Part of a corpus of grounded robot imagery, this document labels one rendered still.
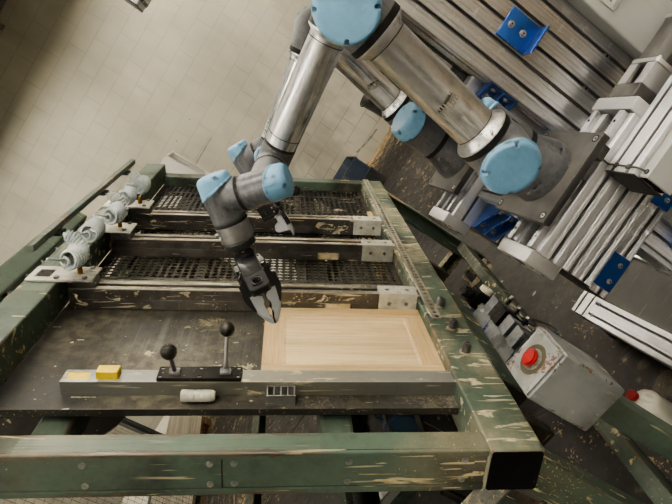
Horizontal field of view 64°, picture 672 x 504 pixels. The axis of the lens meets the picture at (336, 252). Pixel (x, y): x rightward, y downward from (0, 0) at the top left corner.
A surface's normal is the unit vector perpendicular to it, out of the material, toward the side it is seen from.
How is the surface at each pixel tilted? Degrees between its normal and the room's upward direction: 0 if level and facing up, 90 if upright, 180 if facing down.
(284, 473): 90
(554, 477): 90
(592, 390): 90
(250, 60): 90
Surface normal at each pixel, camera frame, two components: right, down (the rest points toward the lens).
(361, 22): -0.14, 0.45
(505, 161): 0.06, 0.61
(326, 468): 0.08, 0.38
